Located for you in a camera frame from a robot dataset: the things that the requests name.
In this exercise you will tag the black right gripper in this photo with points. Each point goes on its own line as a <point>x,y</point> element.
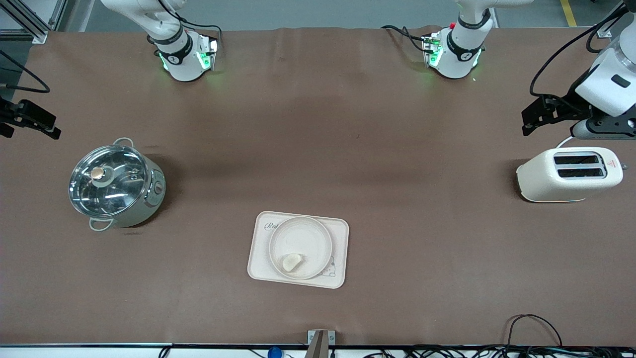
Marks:
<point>15,115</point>

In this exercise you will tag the brown table mat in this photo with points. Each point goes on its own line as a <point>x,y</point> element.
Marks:
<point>348,124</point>

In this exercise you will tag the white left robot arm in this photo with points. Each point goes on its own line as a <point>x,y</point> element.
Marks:
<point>603,89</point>

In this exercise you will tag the glass pot lid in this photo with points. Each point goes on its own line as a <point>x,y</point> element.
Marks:
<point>109,181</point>

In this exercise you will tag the beige rabbit print tray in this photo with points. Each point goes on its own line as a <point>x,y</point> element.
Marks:
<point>258,248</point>

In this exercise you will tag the silver electric cooking pot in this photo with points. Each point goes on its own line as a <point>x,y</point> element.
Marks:
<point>149,204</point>

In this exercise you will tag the round beige plate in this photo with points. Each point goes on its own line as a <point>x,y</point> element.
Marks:
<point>300,238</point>

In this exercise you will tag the grey metal camera bracket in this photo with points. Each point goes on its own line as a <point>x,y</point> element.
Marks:
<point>320,343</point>

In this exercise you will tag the cream two-slot toaster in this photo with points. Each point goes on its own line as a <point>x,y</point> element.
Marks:
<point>556,186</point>

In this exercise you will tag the small pale bun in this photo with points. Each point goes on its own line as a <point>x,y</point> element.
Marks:
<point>292,262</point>

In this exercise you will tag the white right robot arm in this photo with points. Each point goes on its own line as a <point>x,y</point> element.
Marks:
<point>179,59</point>

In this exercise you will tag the aluminium frame profile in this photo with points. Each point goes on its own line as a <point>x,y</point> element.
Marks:
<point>608,27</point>
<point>30,25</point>

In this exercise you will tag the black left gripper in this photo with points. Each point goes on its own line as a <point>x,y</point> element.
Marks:
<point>568,105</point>

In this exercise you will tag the small blue round object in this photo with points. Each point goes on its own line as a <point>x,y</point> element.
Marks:
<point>274,353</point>

